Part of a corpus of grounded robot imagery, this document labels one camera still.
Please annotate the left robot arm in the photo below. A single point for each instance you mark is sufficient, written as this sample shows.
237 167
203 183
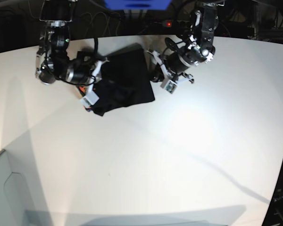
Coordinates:
195 46

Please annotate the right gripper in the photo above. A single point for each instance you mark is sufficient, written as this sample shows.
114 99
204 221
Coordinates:
92 75

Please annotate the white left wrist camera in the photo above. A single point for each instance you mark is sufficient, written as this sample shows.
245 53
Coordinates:
168 85

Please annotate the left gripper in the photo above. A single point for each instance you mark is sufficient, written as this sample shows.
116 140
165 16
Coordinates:
171 67

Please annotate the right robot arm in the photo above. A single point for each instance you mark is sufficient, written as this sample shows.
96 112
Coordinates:
52 60

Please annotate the black power strip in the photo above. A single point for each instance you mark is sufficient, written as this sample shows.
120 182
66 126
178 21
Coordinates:
173 24

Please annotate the black T-shirt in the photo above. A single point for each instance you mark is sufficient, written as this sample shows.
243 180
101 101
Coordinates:
125 81

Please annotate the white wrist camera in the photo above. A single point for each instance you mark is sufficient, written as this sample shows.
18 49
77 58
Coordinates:
168 85
89 99

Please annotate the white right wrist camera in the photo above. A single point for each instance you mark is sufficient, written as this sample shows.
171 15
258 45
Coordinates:
89 99

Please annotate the blue plastic bin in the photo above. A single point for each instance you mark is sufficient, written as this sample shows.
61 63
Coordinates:
137 4

